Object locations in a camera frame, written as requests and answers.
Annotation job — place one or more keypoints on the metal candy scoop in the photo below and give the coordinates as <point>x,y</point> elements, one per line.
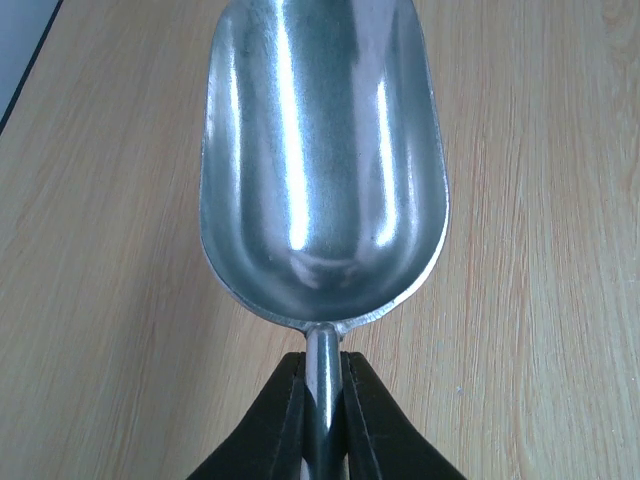
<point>324,199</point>

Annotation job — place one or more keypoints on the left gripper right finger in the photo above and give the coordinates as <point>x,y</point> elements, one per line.
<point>381,441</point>

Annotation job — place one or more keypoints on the black aluminium frame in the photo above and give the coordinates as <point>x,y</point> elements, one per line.
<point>25,25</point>

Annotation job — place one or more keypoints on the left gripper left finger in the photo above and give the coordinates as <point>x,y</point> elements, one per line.
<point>268,441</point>

